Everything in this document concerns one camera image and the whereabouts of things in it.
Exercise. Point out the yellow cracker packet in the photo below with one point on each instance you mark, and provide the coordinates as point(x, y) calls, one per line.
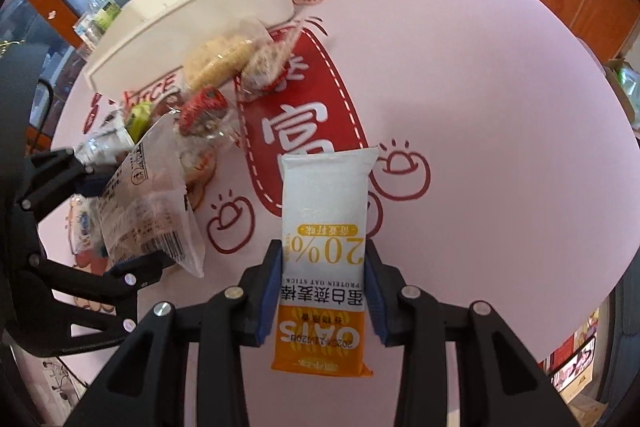
point(215, 62)

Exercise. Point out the white plastic bin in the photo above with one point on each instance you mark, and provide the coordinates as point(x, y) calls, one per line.
point(200, 17)

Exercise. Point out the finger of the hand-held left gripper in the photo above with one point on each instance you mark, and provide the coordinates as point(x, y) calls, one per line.
point(145, 267)
point(55, 172)

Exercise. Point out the clear bread bag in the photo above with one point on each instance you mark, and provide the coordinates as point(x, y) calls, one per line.
point(150, 197)

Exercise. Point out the white and orange oat bar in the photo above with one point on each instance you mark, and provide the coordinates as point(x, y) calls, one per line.
point(325, 207)

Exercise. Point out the red candy packet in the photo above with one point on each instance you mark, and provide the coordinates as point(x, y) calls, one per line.
point(202, 107)

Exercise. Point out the red and white snack packet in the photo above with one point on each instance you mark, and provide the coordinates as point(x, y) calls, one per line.
point(265, 67)

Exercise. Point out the green label bottle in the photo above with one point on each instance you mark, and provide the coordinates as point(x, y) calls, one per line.
point(102, 12)

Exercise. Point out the green snack packet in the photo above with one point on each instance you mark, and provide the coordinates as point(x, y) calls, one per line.
point(137, 122)

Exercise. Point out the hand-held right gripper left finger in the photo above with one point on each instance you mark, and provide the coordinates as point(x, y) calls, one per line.
point(270, 292)

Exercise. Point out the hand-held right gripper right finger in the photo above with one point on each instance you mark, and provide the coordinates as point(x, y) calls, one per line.
point(375, 297)

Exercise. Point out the colourful printed box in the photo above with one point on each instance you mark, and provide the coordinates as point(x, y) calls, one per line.
point(575, 357)

